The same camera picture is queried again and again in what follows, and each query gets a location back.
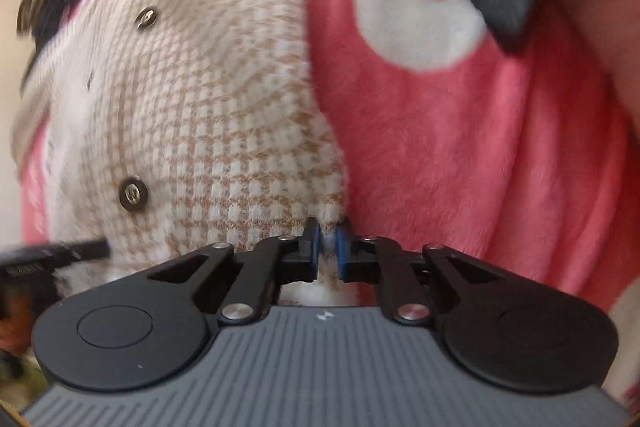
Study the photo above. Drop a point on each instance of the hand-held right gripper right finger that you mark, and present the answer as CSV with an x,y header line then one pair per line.
x,y
343,253

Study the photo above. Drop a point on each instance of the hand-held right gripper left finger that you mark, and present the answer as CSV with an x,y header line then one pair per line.
x,y
313,248

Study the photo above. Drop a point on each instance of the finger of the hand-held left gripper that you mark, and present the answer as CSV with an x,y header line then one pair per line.
x,y
85,250

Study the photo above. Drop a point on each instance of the beige white houndstooth knit cardigan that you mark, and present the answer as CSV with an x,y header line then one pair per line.
x,y
200,107

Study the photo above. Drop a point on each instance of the pink floral blanket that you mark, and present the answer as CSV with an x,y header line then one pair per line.
x,y
450,157

